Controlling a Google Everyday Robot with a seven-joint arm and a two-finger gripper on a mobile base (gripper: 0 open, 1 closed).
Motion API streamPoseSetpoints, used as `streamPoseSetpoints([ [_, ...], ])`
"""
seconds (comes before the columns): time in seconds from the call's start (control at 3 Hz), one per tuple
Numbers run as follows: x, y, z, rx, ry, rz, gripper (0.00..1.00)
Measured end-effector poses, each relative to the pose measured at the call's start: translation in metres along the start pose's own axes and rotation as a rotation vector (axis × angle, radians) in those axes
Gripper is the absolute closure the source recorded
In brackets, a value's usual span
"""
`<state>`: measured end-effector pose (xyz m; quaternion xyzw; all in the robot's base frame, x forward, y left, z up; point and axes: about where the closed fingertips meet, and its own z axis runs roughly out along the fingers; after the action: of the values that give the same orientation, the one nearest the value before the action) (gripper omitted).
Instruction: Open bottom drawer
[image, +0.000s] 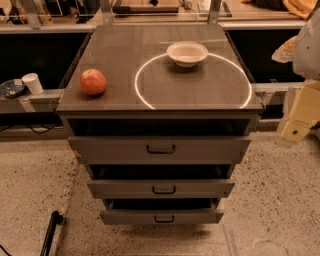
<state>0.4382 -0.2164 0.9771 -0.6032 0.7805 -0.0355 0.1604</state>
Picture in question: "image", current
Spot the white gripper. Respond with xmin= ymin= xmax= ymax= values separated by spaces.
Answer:
xmin=275 ymin=80 xmax=320 ymax=147

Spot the grey bottom drawer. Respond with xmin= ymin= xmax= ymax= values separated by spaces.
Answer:
xmin=100 ymin=209 xmax=224 ymax=225

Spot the grey drawer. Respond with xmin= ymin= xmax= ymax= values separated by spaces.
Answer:
xmin=68 ymin=136 xmax=250 ymax=165
xmin=100 ymin=209 xmax=224 ymax=225
xmin=88 ymin=179 xmax=234 ymax=199

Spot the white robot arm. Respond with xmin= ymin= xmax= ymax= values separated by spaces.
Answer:
xmin=271 ymin=9 xmax=320 ymax=146

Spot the grey drawer cabinet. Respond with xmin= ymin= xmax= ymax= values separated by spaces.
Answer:
xmin=57 ymin=25 xmax=262 ymax=211

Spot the grey middle drawer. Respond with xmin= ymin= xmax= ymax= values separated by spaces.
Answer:
xmin=88 ymin=179 xmax=234 ymax=199

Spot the grey top drawer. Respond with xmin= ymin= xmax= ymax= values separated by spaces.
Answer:
xmin=68 ymin=136 xmax=250 ymax=165

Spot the yellow cloth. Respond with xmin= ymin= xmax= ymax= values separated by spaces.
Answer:
xmin=282 ymin=0 xmax=318 ymax=19

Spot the white bowl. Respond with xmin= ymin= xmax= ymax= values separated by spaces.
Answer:
xmin=167 ymin=41 xmax=208 ymax=68

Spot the red apple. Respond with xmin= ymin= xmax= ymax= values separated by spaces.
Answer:
xmin=80 ymin=69 xmax=107 ymax=95

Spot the black bar on floor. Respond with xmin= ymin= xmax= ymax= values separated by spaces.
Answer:
xmin=40 ymin=211 xmax=64 ymax=256

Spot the white paper cup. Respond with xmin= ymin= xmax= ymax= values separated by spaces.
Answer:
xmin=22 ymin=73 xmax=43 ymax=95

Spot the dark blue plate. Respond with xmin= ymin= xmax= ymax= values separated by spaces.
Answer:
xmin=0 ymin=79 xmax=26 ymax=99

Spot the black cable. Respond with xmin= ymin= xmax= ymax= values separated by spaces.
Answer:
xmin=0 ymin=123 xmax=61 ymax=135

